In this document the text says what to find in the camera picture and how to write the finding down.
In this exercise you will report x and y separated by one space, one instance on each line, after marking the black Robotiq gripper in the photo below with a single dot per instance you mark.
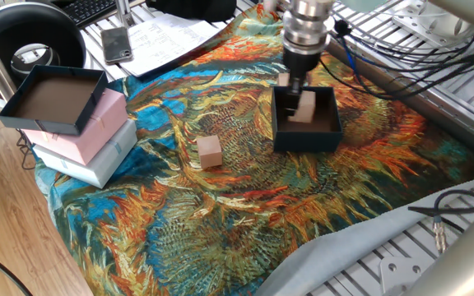
300 61

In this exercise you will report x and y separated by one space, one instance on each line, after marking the light wooden cube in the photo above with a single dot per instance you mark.
306 109
283 79
210 152

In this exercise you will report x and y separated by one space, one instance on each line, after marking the dark blue gift box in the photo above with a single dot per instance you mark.
307 141

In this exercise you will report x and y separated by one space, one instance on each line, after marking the silver grey UR5 robot arm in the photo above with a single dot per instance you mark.
307 24

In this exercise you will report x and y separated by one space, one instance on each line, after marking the pink gift box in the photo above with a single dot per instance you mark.
97 131

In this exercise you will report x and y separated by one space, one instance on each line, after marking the white gift box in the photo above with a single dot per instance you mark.
97 168

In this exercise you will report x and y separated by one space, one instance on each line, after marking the dark blue box lid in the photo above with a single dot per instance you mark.
56 98

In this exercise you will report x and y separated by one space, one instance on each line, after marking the sunflower painting print cloth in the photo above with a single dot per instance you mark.
303 197

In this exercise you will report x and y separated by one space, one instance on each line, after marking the black fabric bag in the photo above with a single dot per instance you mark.
187 8

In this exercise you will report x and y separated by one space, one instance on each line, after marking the white printed paper sheet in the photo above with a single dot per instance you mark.
167 41

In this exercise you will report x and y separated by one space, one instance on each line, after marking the grey perforated metal plate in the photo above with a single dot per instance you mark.
430 22

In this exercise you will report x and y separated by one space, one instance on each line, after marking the black smartphone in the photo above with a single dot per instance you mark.
116 45

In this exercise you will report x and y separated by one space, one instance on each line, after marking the black computer keyboard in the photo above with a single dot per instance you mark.
89 10

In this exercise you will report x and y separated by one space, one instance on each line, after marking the aluminium table frame rail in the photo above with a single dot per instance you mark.
426 98

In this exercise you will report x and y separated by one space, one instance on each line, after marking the silver metal stand post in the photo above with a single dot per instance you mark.
124 10

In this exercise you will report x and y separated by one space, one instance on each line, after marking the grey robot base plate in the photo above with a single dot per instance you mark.
403 283

